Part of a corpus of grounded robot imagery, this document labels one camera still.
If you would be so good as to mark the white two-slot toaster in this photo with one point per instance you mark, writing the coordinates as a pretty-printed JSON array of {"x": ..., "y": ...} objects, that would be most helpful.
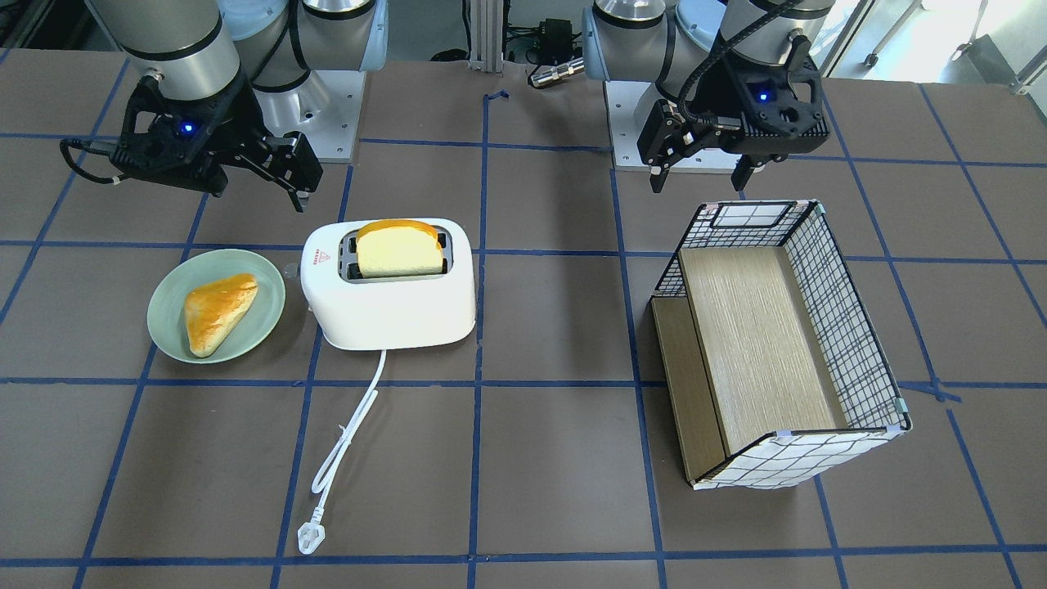
[{"x": 359, "y": 313}]

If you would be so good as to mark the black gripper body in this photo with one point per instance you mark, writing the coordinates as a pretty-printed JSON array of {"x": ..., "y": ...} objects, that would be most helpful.
[
  {"x": 239, "y": 123},
  {"x": 716, "y": 104}
]

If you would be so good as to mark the aluminium frame post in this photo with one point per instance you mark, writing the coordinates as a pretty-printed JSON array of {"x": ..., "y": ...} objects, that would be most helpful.
[{"x": 487, "y": 31}]

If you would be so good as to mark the grid-patterned storage box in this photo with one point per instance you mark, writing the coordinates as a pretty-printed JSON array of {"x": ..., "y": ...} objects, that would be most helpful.
[{"x": 872, "y": 405}]

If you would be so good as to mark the black power adapter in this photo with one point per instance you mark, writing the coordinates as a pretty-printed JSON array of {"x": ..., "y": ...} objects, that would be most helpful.
[{"x": 554, "y": 43}]

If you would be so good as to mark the golden triangular pastry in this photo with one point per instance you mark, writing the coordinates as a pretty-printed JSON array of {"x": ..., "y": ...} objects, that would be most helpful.
[{"x": 212, "y": 310}]

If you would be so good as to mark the wooden board insert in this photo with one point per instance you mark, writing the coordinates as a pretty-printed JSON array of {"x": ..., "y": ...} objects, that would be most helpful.
[{"x": 747, "y": 379}]

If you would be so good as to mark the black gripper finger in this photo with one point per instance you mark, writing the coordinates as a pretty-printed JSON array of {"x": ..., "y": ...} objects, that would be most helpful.
[
  {"x": 299, "y": 195},
  {"x": 657, "y": 177},
  {"x": 745, "y": 167}
]

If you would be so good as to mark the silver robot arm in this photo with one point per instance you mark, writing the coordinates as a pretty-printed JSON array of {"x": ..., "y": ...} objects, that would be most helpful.
[
  {"x": 271, "y": 87},
  {"x": 671, "y": 46}
]

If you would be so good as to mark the silver cylindrical connector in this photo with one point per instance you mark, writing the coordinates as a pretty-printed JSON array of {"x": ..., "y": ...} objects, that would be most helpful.
[{"x": 547, "y": 76}]

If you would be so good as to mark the light green plate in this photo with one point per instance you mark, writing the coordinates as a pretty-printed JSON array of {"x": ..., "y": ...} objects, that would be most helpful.
[{"x": 165, "y": 320}]

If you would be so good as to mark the yellow bread slice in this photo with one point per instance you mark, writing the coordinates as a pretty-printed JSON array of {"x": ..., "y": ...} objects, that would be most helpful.
[{"x": 393, "y": 248}]

